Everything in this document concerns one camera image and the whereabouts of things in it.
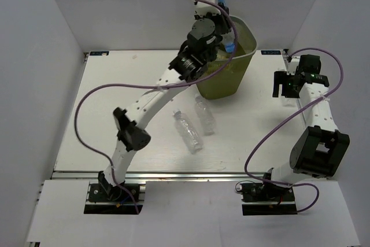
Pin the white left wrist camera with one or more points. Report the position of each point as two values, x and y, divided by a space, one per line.
202 9

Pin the clear crumpled bottle centre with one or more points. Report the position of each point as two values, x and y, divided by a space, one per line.
205 115

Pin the right blue table sticker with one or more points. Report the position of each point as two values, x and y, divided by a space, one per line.
270 52

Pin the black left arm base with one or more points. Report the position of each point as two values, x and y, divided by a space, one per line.
120 203

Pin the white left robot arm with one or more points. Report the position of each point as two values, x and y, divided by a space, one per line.
191 62

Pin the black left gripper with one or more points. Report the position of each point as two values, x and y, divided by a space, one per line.
221 19

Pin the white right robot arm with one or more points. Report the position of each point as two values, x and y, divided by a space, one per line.
321 147

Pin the aluminium table front rail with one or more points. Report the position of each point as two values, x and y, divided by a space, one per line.
154 175

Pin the left blue table sticker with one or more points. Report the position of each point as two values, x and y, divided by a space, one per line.
99 53

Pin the clear crumpled bottle centre-left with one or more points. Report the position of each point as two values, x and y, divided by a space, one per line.
187 132

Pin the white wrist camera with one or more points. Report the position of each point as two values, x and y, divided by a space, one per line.
292 64
202 9

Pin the blue label water bottle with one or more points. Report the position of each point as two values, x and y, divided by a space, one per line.
228 38

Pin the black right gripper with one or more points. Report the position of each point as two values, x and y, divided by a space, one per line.
280 77

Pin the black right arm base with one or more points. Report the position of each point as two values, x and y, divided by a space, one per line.
265 199

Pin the blue table sticker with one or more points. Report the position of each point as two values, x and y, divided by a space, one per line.
270 52
99 53

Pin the clear bottle far right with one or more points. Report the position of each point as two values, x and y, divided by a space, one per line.
289 102

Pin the square bottle yellow label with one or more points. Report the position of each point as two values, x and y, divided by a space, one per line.
223 57

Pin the olive green mesh bin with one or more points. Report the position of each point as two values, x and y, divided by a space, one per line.
226 82

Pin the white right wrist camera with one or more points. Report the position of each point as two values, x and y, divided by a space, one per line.
292 64

